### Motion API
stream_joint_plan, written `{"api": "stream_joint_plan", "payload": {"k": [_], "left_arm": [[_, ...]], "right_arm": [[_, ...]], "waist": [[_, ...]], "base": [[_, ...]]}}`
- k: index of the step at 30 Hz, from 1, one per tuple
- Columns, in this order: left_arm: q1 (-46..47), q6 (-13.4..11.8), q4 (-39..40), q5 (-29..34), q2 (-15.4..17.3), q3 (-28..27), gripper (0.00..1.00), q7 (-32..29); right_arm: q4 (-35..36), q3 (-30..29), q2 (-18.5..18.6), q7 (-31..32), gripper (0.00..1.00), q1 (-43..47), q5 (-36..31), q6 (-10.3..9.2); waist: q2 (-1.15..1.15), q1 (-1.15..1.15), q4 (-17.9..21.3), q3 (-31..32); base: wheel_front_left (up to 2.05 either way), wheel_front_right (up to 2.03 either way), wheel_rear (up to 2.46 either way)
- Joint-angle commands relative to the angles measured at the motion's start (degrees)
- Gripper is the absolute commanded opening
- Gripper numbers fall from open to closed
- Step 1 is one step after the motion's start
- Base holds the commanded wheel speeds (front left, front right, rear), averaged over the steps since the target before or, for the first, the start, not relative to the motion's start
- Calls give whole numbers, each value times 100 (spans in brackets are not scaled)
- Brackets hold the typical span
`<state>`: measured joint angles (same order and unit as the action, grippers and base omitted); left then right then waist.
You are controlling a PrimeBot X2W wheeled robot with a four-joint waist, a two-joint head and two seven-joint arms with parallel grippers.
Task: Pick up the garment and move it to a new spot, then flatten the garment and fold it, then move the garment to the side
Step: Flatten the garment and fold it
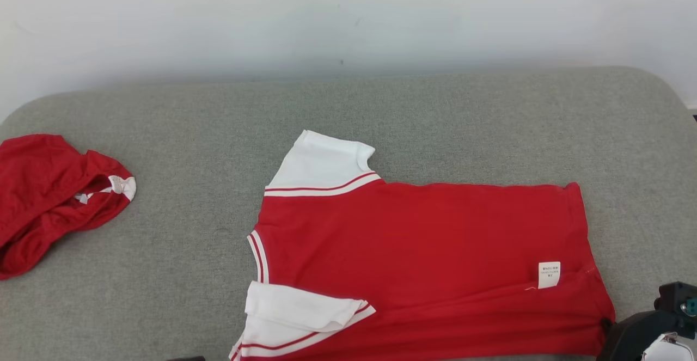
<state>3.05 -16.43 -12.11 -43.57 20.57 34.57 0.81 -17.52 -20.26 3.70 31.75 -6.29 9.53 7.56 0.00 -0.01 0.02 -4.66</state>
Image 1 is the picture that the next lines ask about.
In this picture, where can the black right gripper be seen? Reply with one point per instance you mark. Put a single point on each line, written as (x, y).
(626, 339)

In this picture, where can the red white sports t-shirt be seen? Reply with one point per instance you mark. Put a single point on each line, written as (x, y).
(425, 241)

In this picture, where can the red shorts with white trim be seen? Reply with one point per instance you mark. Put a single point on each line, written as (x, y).
(43, 197)

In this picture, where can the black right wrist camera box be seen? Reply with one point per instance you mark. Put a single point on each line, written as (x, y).
(672, 298)

